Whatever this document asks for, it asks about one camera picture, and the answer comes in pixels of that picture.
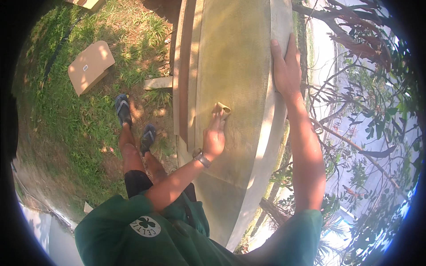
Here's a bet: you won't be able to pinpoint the person's left hand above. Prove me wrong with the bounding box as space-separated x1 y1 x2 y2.
202 109 227 160

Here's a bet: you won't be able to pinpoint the person's right hand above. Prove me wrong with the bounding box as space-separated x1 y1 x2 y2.
270 33 303 98

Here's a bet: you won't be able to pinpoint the yellow scrubbing sponge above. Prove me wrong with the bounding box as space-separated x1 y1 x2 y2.
213 102 232 121

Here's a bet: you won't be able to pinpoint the grey wrist watch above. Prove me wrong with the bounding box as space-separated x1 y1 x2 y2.
192 148 212 169

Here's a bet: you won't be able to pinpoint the small concrete slab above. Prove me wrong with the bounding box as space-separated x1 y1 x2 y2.
143 76 174 91

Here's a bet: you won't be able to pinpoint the person's legs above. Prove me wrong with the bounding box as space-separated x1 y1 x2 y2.
114 93 197 202

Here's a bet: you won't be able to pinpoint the person's body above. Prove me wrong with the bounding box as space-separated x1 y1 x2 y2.
74 182 324 266

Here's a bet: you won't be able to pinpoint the flat brown cardboard box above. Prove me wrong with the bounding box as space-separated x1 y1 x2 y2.
67 40 116 97

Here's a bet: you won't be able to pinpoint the tree branches with leaves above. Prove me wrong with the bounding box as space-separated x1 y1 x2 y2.
233 0 424 266

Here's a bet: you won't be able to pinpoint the black garden hose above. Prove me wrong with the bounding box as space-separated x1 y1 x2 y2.
43 17 83 82

